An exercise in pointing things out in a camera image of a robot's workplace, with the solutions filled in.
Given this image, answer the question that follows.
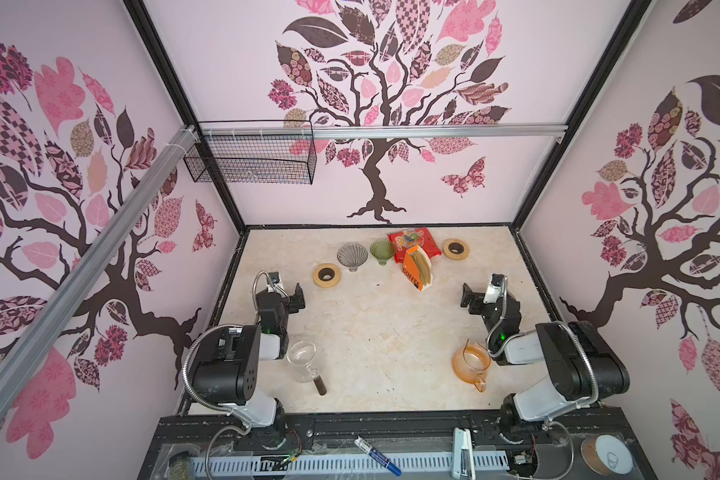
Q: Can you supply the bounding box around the clear glass carafe brown handle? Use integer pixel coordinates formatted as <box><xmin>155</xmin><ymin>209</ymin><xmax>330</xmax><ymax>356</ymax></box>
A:
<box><xmin>286</xmin><ymin>339</ymin><xmax>327</xmax><ymax>396</ymax></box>

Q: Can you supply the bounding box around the orange coffee filter pack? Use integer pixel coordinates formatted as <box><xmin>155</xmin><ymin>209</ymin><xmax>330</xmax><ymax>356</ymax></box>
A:
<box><xmin>402</xmin><ymin>245</ymin><xmax>433</xmax><ymax>291</ymax></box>

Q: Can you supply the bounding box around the clear ribbed glass dripper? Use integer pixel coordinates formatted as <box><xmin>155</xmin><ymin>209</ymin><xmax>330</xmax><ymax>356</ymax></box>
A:
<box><xmin>336</xmin><ymin>242</ymin><xmax>369</xmax><ymax>272</ymax></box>

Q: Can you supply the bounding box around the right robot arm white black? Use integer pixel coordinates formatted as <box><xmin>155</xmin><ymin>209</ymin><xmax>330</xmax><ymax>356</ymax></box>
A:
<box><xmin>460</xmin><ymin>274</ymin><xmax>630</xmax><ymax>444</ymax></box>

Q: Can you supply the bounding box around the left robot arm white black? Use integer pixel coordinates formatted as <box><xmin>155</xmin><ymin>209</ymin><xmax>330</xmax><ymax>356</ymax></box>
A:
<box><xmin>181</xmin><ymin>285</ymin><xmax>305</xmax><ymax>428</ymax></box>

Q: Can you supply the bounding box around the green glass dripper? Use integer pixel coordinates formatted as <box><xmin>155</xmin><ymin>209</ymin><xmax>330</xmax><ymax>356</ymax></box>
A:
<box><xmin>369</xmin><ymin>239</ymin><xmax>396</xmax><ymax>266</ymax></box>

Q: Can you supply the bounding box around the orange glass pitcher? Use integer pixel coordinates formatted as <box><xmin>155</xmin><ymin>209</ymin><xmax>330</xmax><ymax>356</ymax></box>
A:
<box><xmin>451</xmin><ymin>339</ymin><xmax>492</xmax><ymax>392</ymax></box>

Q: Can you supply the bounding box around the red snack bag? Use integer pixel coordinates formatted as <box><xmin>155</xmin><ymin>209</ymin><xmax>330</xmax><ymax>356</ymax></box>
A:
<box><xmin>388</xmin><ymin>227</ymin><xmax>442</xmax><ymax>264</ymax></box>

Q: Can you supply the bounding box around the blue white marker pen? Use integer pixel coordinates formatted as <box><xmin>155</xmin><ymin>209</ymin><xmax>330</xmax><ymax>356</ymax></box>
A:
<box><xmin>354</xmin><ymin>436</ymin><xmax>402</xmax><ymax>477</ymax></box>

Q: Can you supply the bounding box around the brown tape roll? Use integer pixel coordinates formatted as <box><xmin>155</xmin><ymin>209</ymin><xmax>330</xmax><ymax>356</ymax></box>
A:
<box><xmin>580</xmin><ymin>435</ymin><xmax>634</xmax><ymax>476</ymax></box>

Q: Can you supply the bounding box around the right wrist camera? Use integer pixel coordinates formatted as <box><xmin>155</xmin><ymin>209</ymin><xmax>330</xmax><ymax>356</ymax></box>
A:
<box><xmin>483</xmin><ymin>273</ymin><xmax>508</xmax><ymax>304</ymax></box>

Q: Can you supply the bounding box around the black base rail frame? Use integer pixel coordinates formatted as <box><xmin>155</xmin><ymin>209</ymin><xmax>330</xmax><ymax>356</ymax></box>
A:
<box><xmin>138</xmin><ymin>407</ymin><xmax>656</xmax><ymax>479</ymax></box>

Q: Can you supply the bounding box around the black wire basket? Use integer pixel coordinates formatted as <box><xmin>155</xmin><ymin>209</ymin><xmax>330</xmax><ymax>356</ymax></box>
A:
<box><xmin>184</xmin><ymin>120</ymin><xmax>317</xmax><ymax>185</ymax></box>

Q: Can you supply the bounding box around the white slotted cable duct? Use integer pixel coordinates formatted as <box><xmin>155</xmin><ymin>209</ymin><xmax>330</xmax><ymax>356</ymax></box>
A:
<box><xmin>190</xmin><ymin>451</ymin><xmax>510</xmax><ymax>479</ymax></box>

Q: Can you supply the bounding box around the back aluminium rail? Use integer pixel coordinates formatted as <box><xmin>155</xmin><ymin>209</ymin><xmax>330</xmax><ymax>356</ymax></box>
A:
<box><xmin>201</xmin><ymin>123</ymin><xmax>568</xmax><ymax>140</ymax></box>

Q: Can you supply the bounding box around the aluminium rail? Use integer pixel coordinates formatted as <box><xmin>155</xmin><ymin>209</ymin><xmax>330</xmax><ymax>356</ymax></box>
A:
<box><xmin>0</xmin><ymin>125</ymin><xmax>198</xmax><ymax>421</ymax></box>
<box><xmin>201</xmin><ymin>123</ymin><xmax>568</xmax><ymax>140</ymax></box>

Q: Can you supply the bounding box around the left aluminium rail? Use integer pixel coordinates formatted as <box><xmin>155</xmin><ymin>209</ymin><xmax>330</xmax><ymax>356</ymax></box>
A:
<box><xmin>0</xmin><ymin>125</ymin><xmax>198</xmax><ymax>421</ymax></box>

